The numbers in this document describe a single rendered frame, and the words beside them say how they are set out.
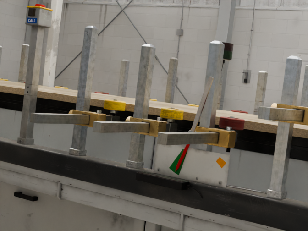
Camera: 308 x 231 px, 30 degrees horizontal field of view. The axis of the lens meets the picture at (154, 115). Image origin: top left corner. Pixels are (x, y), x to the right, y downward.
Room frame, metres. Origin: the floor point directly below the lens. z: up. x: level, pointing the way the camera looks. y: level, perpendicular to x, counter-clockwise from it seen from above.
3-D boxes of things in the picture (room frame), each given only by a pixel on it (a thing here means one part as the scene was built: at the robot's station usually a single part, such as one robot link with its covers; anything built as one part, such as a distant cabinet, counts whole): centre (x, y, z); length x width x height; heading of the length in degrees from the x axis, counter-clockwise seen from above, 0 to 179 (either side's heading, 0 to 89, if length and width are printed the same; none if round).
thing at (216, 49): (1.78, -0.17, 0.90); 0.04 x 0.04 x 0.48; 58
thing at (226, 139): (1.77, -0.19, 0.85); 0.14 x 0.06 x 0.05; 58
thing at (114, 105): (2.14, 0.15, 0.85); 0.08 x 0.08 x 0.11
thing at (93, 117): (2.04, 0.24, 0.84); 0.14 x 0.06 x 0.05; 58
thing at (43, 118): (1.97, 0.26, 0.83); 0.43 x 0.03 x 0.04; 148
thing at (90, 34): (2.05, 0.26, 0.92); 0.04 x 0.04 x 0.48; 58
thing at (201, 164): (1.78, -0.13, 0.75); 0.26 x 0.01 x 0.10; 58
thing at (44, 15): (2.19, 0.48, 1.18); 0.07 x 0.07 x 0.08; 58
